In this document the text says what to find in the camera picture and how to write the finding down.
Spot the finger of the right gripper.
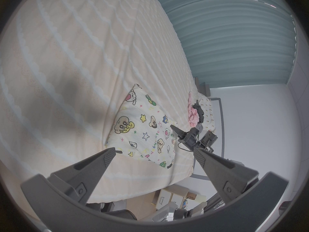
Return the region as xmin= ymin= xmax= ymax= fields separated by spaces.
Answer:
xmin=170 ymin=125 xmax=187 ymax=141

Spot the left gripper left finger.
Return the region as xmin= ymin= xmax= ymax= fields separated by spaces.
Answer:
xmin=49 ymin=147 xmax=117 ymax=203

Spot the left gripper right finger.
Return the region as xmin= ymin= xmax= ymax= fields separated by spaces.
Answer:
xmin=193 ymin=149 xmax=259 ymax=205

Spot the white printed pyjama garment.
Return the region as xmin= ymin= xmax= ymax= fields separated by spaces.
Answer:
xmin=104 ymin=83 xmax=180 ymax=170

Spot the pile of clothes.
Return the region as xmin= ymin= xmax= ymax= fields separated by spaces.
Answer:
xmin=193 ymin=100 xmax=206 ymax=130

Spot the bed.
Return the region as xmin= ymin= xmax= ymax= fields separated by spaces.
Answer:
xmin=0 ymin=0 xmax=226 ymax=203

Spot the pink garment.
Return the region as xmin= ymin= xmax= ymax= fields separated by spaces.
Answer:
xmin=188 ymin=92 xmax=199 ymax=127

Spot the white printed pillow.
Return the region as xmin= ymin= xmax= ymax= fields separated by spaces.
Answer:
xmin=199 ymin=93 xmax=216 ymax=132

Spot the grey white bedside table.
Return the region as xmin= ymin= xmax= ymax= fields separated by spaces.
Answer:
xmin=194 ymin=77 xmax=210 ymax=96

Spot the white chest of drawers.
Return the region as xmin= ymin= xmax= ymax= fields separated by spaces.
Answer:
xmin=154 ymin=187 xmax=190 ymax=211

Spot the blue-green curtain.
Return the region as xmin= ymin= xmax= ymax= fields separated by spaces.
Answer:
xmin=140 ymin=0 xmax=297 ymax=89

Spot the black cable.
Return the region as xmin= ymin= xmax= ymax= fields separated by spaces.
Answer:
xmin=178 ymin=142 xmax=193 ymax=152

